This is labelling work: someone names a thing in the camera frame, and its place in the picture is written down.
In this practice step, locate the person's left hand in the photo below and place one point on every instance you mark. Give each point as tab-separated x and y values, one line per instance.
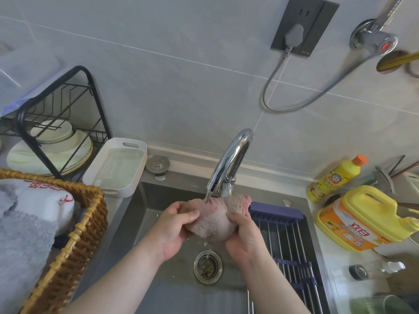
167	235

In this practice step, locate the person's right hand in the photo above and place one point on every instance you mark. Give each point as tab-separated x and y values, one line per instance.
248	245

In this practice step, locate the pink dish cloth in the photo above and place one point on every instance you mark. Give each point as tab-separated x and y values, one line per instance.
212	222

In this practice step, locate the person's left forearm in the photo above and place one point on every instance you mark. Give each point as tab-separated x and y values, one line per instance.
114	284

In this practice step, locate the person's right forearm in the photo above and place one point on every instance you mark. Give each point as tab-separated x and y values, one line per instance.
275	291

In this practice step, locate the white countertop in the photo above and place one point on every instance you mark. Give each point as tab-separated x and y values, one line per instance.
337	261

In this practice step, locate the dark sink drain basket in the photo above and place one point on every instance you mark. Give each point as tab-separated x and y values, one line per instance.
278	214

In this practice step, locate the round metal sink drain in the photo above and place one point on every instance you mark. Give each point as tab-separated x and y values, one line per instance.
208	268

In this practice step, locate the steel sink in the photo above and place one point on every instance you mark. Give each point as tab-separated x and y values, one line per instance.
163	291

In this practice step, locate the small round steel sink cap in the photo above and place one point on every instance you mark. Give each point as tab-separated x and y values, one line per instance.
287	202
160	177

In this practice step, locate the small grey sink plug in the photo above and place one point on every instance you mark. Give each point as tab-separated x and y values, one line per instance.
157	164

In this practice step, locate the orange woven basket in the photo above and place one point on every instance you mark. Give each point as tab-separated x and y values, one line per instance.
85	232

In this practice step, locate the chrome faucet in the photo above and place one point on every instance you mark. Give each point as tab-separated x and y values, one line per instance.
230	156

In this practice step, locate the orange cap yellow bottle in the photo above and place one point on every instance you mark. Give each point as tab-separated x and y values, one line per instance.
337	178

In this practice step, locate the yellow detergent bottle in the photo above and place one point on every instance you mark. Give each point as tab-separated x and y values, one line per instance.
360	225

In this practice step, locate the white plate stack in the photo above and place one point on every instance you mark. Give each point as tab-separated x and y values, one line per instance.
73	155

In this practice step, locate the small dark liquid spray bottle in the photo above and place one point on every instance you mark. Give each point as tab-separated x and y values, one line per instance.
370	270

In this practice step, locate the green tinted ribbed glass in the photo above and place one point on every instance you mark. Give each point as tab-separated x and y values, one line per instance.
376	305

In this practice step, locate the grey white cloth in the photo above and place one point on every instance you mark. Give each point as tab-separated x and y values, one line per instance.
23	251

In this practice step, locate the white ceramic bowl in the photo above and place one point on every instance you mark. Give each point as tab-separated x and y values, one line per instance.
59	134

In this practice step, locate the dark chopstick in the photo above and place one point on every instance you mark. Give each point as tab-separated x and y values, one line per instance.
396	165

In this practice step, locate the beige utensil holder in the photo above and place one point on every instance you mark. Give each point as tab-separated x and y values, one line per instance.
409	186

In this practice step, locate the brown chopstick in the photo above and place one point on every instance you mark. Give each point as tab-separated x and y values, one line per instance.
406	169

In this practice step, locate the pale blue plastic bag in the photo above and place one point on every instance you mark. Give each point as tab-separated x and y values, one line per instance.
26	71

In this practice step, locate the chrome valve red dot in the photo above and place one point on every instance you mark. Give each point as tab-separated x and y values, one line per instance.
373	39

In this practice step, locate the dark wall socket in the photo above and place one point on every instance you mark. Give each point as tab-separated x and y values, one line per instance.
324	19

